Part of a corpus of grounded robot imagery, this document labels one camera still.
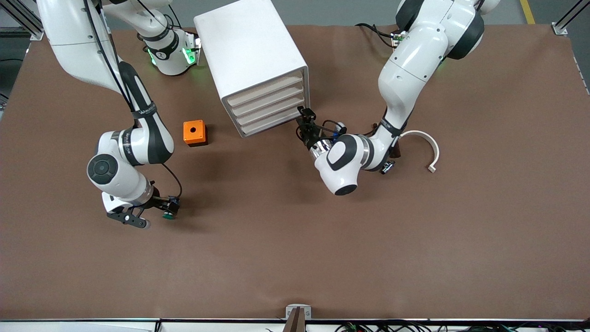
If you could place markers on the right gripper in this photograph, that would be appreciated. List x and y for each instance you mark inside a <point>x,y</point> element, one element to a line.
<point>160,200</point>

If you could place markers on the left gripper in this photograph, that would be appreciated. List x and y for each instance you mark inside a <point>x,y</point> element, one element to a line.
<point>312,137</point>

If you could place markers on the green push button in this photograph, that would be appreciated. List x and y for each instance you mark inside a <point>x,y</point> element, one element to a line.
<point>170,213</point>

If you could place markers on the white four-drawer cabinet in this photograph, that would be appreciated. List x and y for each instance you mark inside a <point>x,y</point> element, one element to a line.
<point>249,46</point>

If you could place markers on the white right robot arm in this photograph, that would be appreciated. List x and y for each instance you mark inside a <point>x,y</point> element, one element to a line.
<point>115,175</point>

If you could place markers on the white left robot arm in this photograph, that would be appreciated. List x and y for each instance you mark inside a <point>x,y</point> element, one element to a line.
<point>415,69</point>

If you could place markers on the orange box with hole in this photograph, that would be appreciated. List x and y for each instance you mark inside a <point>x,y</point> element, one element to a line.
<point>188,136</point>

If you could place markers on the silver metal fitting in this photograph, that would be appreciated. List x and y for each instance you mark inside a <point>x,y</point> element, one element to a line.
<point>388,168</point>

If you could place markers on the brown ribbed block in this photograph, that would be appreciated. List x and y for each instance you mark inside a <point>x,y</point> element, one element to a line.
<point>397,151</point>

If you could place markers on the brown table mat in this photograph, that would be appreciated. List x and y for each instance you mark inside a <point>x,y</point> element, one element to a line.
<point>295,230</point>

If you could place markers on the brown tapered bar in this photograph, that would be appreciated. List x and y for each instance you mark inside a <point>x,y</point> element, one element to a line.
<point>295,323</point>

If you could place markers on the white table edge rail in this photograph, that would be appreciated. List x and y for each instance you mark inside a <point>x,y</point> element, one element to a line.
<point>92,326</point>

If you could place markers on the grey metal bracket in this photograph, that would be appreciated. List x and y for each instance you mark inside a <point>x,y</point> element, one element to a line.
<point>289,313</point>

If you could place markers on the aluminium frame profile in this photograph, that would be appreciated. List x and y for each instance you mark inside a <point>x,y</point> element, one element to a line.
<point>34,32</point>
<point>560,30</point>

